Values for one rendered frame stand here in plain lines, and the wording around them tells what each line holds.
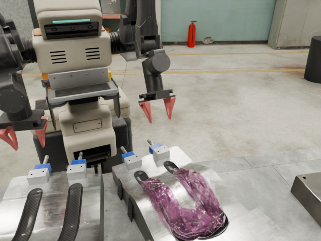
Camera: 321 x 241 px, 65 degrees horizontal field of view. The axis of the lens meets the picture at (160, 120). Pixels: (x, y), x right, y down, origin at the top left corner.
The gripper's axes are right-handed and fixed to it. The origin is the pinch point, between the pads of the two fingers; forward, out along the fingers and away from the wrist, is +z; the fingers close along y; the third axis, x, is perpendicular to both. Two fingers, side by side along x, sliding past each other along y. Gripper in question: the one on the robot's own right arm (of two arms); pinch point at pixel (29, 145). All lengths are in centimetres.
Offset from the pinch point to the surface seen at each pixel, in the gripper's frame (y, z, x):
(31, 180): -1.6, 10.5, -2.2
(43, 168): 0.5, 10.6, 3.1
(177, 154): 44.2, 15.6, 8.3
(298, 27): 416, 47, 430
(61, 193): 6.9, 12.5, -7.1
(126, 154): 26.2, 14.1, 9.6
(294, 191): 78, 20, -12
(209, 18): 245, 33, 504
